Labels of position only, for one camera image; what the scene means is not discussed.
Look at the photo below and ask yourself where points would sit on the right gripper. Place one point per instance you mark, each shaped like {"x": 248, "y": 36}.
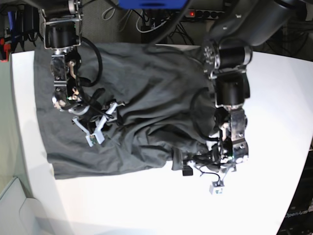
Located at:
{"x": 92, "y": 117}

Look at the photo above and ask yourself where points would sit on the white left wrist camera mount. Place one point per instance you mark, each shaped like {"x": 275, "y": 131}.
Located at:
{"x": 217, "y": 186}

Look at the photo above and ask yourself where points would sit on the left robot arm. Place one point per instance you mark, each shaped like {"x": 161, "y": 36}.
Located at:
{"x": 228, "y": 50}

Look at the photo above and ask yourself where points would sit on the black power strip red switch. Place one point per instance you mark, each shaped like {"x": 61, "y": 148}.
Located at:
{"x": 203, "y": 14}

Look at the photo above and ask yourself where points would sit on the red clamp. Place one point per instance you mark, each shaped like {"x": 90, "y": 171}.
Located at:
{"x": 4, "y": 50}

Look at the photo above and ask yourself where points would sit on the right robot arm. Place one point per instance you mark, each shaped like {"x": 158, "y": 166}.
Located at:
{"x": 62, "y": 35}

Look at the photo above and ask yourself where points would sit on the grey t-shirt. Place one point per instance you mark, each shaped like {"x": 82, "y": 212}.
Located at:
{"x": 157, "y": 89}

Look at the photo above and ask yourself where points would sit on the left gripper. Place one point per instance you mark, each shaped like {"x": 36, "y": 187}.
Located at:
{"x": 218, "y": 159}

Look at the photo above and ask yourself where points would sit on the grey bin at table corner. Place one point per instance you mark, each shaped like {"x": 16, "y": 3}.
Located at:
{"x": 20, "y": 215}

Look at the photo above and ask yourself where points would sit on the blue box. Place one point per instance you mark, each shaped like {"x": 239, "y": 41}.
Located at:
{"x": 152, "y": 4}

